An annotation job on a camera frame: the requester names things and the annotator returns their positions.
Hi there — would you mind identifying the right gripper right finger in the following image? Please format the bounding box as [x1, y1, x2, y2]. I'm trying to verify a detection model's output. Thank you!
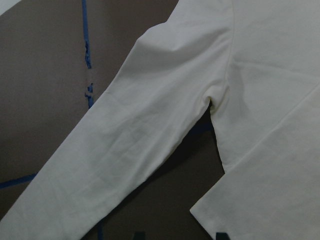
[215, 232, 228, 240]

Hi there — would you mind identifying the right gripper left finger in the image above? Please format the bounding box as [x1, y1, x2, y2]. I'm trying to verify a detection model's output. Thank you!
[133, 232, 145, 240]

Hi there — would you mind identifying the cream long-sleeve printed shirt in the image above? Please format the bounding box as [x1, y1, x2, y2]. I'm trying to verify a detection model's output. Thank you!
[0, 0, 320, 240]

